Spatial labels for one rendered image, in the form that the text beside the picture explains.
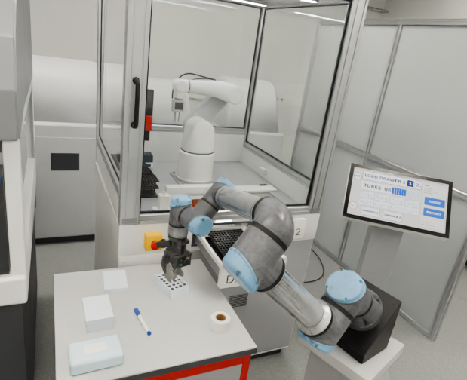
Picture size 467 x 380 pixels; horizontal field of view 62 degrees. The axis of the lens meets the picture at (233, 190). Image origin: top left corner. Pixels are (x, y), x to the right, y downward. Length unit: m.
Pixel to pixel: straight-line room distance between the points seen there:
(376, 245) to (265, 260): 1.36
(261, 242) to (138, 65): 0.84
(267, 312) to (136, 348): 1.05
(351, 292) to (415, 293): 1.90
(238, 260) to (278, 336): 1.49
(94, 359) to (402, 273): 2.42
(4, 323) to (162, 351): 0.59
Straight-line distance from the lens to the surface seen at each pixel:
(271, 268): 1.00
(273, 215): 0.99
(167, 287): 1.56
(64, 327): 1.46
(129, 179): 1.60
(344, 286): 1.29
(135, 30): 1.50
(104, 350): 1.30
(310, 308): 1.18
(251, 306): 2.17
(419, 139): 3.03
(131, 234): 1.70
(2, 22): 1.32
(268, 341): 2.41
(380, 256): 2.30
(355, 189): 2.14
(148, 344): 1.38
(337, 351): 1.50
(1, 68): 1.26
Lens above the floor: 1.69
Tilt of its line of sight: 20 degrees down
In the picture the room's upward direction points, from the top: 8 degrees clockwise
